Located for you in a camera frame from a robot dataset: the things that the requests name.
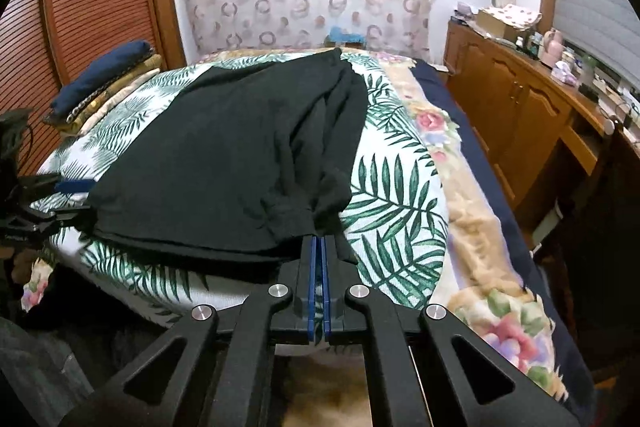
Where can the floral beige blanket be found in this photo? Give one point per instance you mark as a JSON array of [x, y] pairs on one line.
[[480, 227]]

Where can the pink bottle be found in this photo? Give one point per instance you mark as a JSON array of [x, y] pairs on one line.
[[552, 48]]

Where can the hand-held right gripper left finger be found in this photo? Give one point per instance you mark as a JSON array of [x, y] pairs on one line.
[[313, 287]]

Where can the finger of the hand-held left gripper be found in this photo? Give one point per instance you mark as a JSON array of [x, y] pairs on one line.
[[75, 185], [55, 218]]

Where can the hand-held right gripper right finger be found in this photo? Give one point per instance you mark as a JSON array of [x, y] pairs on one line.
[[328, 287]]

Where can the navy bed sheet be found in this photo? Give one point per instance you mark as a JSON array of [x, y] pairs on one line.
[[480, 127]]

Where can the green leaf print blanket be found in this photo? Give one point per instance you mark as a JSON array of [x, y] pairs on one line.
[[395, 207]]

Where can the person's grey trousers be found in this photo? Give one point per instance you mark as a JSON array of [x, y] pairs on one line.
[[40, 377]]

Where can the yellow patterned folded bedding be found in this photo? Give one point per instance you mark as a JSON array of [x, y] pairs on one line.
[[120, 89]]

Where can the wooden sideboard cabinet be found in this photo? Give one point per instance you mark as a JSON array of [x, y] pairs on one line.
[[520, 107]]

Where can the black printed t-shirt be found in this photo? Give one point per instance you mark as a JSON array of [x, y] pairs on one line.
[[225, 157]]

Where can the blue cloth bundle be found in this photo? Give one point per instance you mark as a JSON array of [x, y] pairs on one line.
[[347, 35]]

